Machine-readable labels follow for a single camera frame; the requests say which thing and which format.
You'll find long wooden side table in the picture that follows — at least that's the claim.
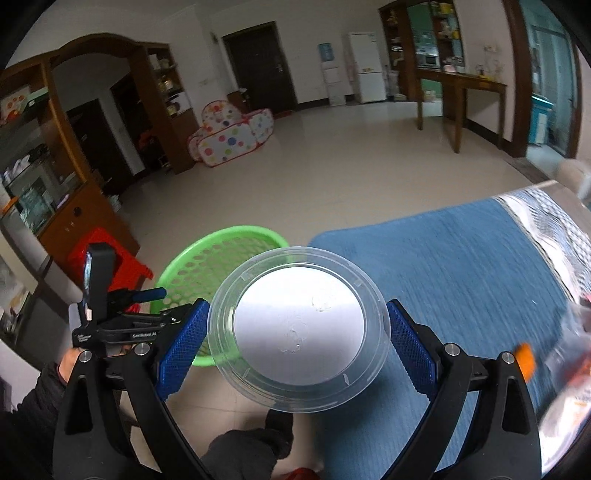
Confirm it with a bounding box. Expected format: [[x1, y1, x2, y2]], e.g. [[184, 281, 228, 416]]
[[416, 67, 508, 154]]

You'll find person's left forearm black sleeve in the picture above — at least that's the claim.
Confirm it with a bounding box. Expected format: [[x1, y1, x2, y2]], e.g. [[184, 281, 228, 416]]
[[0, 360, 70, 480]]

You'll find person's left hand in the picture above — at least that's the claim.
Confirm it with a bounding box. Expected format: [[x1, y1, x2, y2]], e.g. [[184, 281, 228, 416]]
[[56, 347, 81, 385]]

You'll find wooden open shelf unit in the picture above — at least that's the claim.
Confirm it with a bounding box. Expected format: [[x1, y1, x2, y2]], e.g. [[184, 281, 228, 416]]
[[128, 41, 200, 175]]

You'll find clear plastic bag orange label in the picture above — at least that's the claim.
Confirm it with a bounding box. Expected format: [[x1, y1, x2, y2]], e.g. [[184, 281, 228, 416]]
[[515, 300, 591, 476]]

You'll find white plastic bag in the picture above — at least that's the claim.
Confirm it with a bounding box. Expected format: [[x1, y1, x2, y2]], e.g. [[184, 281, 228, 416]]
[[384, 69, 407, 100]]

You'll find green plastic mesh basket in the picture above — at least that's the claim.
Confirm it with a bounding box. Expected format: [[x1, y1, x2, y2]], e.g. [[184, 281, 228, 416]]
[[154, 225, 291, 369]]

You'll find dark wooden entrance door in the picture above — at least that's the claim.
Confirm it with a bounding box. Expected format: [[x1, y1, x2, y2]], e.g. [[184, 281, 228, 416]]
[[222, 21, 297, 115]]

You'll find brown wooden door frame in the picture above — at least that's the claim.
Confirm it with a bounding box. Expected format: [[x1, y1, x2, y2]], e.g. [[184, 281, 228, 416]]
[[503, 0, 583, 160]]

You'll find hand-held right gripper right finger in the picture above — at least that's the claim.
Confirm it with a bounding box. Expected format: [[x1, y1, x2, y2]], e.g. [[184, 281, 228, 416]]
[[385, 299, 543, 480]]

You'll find wooden glass display cabinet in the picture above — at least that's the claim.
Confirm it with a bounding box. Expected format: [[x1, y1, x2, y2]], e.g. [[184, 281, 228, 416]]
[[0, 58, 141, 365]]

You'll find white refrigerator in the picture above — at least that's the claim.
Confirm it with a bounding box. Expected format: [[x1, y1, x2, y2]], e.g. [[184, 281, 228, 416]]
[[347, 31, 387, 104]]

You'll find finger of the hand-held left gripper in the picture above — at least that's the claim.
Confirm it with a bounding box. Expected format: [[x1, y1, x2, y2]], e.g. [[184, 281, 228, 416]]
[[121, 303, 195, 326], [107, 287, 168, 306]]

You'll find grey patterned blanket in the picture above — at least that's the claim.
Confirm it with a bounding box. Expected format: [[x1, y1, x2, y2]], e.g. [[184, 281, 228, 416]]
[[492, 187, 591, 301]]

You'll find clear round plastic container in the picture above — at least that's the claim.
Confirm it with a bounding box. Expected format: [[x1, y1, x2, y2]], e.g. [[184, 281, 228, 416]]
[[207, 246, 392, 412]]

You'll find polka dot play tent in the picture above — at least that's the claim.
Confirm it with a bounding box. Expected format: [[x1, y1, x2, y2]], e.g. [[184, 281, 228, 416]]
[[187, 102, 274, 168]]

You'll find tall wooden kitchen shelf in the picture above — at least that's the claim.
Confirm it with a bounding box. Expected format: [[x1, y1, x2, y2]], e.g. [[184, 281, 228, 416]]
[[379, 0, 467, 100]]

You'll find person's black shoe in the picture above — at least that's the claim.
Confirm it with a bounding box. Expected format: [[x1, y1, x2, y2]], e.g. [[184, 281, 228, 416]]
[[265, 408, 296, 457]]

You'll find person's dark trouser leg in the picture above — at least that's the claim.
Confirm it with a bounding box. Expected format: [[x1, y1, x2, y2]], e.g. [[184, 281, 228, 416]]
[[203, 429, 289, 480]]

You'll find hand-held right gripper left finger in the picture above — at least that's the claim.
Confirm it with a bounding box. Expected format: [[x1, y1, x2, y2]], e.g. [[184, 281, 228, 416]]
[[53, 298, 218, 480]]

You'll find dark inner room door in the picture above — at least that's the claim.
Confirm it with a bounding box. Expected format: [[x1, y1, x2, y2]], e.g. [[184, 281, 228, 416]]
[[67, 98, 134, 195]]

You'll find white water dispenser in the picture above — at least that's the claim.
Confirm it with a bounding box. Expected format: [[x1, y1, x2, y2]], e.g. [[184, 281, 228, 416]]
[[318, 42, 346, 108]]

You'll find red plastic stool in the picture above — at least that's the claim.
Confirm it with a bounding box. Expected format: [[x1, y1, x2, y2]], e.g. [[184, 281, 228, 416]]
[[67, 226, 154, 296]]

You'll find white dotted box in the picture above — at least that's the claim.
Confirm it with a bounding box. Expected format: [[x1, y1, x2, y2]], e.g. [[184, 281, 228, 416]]
[[0, 84, 33, 125]]

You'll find small dark stool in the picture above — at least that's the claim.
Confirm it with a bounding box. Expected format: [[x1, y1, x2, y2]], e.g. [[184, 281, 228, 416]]
[[227, 90, 252, 114]]

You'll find blue ribbed mat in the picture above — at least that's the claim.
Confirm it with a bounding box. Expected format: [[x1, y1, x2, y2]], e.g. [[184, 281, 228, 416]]
[[307, 198, 591, 480]]

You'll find light blue cabinet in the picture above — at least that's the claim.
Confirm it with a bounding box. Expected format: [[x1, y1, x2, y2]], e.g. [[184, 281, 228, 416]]
[[529, 92, 555, 146]]

